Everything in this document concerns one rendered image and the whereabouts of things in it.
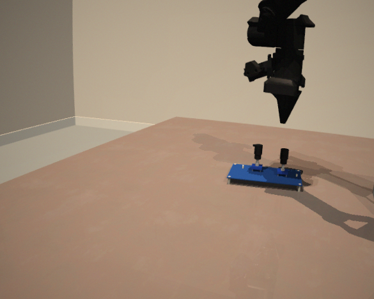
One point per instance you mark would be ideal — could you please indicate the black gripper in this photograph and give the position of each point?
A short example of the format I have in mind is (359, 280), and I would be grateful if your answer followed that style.
(284, 85)

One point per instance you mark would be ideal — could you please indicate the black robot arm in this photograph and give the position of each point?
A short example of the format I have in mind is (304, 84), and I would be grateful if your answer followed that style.
(273, 29)

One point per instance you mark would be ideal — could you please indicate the blue circuit board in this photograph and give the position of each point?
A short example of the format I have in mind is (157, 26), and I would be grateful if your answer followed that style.
(256, 172)

